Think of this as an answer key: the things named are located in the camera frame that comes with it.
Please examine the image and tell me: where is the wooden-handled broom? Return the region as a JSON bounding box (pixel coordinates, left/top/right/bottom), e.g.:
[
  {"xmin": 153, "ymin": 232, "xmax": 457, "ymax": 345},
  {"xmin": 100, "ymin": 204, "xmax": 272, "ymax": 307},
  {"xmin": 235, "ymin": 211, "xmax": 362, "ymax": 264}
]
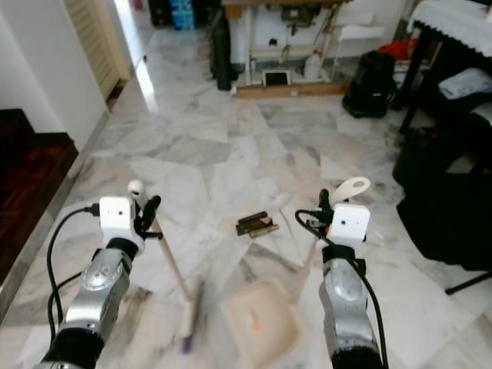
[{"xmin": 128, "ymin": 179, "xmax": 204, "ymax": 356}]

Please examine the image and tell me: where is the light brown debris piece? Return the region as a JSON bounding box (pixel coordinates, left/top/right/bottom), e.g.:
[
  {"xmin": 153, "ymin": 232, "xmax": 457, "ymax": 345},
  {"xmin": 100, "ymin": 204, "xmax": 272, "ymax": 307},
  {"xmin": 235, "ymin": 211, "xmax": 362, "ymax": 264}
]
[{"xmin": 250, "ymin": 221, "xmax": 280, "ymax": 238}]

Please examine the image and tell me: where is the dark brown debris piece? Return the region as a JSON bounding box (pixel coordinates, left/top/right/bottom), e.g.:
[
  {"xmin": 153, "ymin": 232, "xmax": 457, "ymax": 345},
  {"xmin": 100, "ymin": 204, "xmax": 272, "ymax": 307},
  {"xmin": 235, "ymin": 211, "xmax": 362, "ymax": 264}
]
[{"xmin": 236, "ymin": 211, "xmax": 270, "ymax": 231}]

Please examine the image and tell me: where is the beige long-handled dustpan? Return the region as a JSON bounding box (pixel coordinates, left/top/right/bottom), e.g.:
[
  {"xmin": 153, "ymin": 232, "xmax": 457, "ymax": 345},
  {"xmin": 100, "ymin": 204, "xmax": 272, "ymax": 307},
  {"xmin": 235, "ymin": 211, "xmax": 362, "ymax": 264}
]
[{"xmin": 221, "ymin": 176, "xmax": 372, "ymax": 368}]

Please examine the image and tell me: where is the wooden workbench with white legs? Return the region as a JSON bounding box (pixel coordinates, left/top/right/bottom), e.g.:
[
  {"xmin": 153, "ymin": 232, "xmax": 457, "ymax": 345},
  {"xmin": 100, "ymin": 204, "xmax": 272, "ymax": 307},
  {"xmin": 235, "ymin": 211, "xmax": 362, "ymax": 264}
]
[{"xmin": 221, "ymin": 0, "xmax": 354, "ymax": 98}]

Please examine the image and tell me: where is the dark wooden staircase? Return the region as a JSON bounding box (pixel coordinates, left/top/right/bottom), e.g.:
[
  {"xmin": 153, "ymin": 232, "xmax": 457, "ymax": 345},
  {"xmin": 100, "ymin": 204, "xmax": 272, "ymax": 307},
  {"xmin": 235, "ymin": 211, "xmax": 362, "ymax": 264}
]
[{"xmin": 0, "ymin": 109, "xmax": 79, "ymax": 278}]

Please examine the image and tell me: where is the large black bag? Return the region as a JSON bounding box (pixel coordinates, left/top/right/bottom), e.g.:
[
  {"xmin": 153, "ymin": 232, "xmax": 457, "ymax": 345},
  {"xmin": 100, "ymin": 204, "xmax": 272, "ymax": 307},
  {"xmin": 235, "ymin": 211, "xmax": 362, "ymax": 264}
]
[{"xmin": 392, "ymin": 123, "xmax": 492, "ymax": 270}]

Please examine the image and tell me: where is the small white-framed tablet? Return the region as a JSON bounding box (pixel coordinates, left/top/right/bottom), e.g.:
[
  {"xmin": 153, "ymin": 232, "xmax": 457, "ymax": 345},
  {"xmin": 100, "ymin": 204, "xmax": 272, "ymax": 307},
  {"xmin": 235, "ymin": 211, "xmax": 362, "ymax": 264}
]
[{"xmin": 263, "ymin": 69, "xmax": 291, "ymax": 87}]

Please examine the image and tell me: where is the white plastic jug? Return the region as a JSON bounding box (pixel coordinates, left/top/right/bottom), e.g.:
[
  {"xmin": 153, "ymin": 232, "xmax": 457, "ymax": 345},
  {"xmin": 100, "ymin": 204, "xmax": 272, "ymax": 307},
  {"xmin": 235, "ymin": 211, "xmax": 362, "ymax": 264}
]
[{"xmin": 304, "ymin": 50, "xmax": 324, "ymax": 81}]

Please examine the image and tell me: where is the black stand leg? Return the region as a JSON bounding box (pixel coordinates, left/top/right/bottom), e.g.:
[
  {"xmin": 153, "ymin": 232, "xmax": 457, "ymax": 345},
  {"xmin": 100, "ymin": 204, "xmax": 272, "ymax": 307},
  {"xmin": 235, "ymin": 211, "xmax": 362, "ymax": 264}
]
[{"xmin": 444, "ymin": 271, "xmax": 492, "ymax": 295}]

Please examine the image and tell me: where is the tall black case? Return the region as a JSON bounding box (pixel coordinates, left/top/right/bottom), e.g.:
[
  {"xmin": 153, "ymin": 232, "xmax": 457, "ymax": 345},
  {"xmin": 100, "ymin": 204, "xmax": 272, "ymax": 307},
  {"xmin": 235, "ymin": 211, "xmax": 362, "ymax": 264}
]
[{"xmin": 209, "ymin": 8, "xmax": 233, "ymax": 91}]

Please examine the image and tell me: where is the red cloth item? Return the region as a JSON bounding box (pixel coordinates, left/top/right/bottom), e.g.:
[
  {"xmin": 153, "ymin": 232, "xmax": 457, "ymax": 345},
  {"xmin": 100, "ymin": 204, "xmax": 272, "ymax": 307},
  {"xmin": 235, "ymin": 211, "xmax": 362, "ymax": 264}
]
[{"xmin": 379, "ymin": 38, "xmax": 418, "ymax": 61}]

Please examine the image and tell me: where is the light wooden door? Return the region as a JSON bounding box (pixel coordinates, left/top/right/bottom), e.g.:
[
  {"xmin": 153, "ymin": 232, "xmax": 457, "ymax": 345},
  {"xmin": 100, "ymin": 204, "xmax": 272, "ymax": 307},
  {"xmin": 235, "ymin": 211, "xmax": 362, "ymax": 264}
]
[{"xmin": 63, "ymin": 0, "xmax": 131, "ymax": 99}]

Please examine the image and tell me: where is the grey folded cloth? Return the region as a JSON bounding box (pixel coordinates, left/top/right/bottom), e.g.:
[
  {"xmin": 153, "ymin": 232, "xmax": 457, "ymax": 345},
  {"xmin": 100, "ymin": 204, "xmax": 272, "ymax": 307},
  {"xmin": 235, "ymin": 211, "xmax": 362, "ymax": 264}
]
[{"xmin": 438, "ymin": 68, "xmax": 492, "ymax": 99}]

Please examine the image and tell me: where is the blue box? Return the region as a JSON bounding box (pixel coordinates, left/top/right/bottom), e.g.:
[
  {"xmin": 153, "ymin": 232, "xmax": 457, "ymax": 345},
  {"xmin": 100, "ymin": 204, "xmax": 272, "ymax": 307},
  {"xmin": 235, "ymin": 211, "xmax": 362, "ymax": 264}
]
[{"xmin": 169, "ymin": 0, "xmax": 195, "ymax": 32}]

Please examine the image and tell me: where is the black crate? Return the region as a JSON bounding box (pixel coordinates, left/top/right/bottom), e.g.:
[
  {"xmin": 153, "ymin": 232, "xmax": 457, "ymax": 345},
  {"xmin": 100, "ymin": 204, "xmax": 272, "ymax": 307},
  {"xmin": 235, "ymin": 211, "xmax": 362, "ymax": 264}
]
[{"xmin": 148, "ymin": 0, "xmax": 174, "ymax": 28}]

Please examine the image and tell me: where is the table with white cloth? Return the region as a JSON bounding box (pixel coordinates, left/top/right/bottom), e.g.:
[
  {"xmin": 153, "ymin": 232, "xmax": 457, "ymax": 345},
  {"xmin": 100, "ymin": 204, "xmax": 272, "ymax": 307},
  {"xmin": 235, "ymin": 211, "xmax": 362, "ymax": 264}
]
[{"xmin": 400, "ymin": 0, "xmax": 492, "ymax": 131}]

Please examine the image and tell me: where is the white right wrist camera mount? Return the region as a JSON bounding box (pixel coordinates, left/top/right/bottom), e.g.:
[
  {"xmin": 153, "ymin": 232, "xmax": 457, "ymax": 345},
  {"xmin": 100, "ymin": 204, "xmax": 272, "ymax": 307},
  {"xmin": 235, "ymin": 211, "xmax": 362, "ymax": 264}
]
[{"xmin": 329, "ymin": 202, "xmax": 371, "ymax": 247}]

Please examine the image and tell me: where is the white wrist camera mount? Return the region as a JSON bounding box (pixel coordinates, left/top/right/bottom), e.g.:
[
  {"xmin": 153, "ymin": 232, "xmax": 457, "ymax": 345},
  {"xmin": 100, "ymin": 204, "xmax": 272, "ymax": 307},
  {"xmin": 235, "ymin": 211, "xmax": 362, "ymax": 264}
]
[
  {"xmin": 329, "ymin": 202, "xmax": 371, "ymax": 247},
  {"xmin": 98, "ymin": 196, "xmax": 141, "ymax": 241}
]

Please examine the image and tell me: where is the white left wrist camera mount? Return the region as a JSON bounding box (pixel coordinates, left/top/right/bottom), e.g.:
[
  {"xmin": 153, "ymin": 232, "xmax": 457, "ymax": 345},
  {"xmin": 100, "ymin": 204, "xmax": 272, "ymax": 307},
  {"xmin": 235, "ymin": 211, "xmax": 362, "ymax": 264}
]
[{"xmin": 98, "ymin": 196, "xmax": 141, "ymax": 241}]

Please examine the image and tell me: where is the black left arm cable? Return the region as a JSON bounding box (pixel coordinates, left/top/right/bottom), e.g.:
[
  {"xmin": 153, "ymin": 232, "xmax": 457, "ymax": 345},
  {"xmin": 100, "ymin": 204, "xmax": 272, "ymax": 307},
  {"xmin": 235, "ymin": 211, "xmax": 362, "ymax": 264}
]
[{"xmin": 45, "ymin": 202, "xmax": 99, "ymax": 347}]

